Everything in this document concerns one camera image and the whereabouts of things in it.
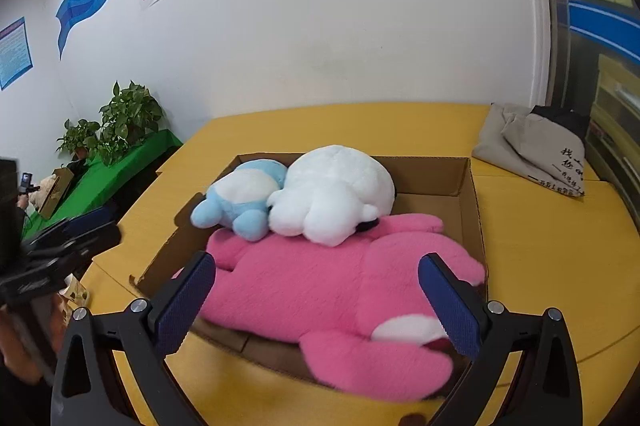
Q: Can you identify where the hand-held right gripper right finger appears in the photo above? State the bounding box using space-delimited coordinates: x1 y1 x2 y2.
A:
417 252 588 426

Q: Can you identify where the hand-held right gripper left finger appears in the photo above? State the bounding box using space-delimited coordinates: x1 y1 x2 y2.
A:
50 250 217 426

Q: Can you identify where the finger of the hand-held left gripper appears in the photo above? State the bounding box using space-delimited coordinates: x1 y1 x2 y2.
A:
20 225 123 278
30 205 119 244

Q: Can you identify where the light blue plush toy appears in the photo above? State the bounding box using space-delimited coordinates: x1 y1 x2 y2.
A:
190 160 289 242

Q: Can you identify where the brown cardboard box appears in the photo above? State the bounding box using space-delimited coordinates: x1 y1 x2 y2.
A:
129 152 489 403

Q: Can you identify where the pink plush toy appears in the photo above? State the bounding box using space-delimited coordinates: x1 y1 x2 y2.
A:
172 213 487 403

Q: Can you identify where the white panda plush toy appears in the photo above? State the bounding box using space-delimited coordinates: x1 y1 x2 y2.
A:
266 145 397 248

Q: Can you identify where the person's left hand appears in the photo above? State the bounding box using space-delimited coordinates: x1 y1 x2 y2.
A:
0 293 67 384

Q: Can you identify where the brown paper bag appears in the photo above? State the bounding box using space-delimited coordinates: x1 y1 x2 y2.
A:
39 167 77 220

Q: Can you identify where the leaf print paper cup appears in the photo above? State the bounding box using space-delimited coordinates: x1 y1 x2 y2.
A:
60 275 92 308

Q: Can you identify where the beige plush toy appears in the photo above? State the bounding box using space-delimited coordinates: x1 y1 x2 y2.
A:
30 175 57 208

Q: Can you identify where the green table cloth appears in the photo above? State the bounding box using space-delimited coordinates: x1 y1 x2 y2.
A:
20 129 184 238

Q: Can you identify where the small potted green plant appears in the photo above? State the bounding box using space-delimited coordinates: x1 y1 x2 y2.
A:
56 119 102 160

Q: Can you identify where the large potted green plant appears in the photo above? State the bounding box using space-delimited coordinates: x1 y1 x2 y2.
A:
97 80 165 168

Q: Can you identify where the grey cloth bag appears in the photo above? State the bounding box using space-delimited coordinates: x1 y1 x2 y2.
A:
472 102 592 198

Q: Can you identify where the black cloth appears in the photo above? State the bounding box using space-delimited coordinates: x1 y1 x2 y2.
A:
530 105 592 143

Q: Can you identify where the yellow shelf behind glass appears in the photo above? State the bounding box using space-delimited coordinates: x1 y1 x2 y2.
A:
590 54 640 188

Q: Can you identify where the blue band on glass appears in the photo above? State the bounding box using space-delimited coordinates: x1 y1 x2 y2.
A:
567 0 640 53

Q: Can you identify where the blue framed wall poster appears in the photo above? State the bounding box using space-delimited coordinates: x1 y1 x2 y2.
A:
0 17 35 91

